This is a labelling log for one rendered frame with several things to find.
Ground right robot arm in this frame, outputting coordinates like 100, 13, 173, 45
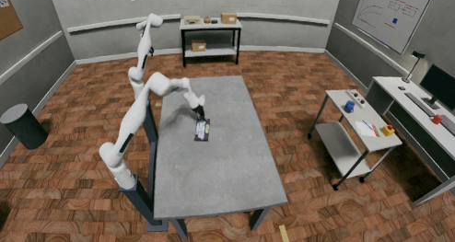
99, 72, 205, 190

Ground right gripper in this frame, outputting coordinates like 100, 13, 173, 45
192, 105, 207, 121

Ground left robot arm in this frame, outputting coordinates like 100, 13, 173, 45
128, 14, 163, 100

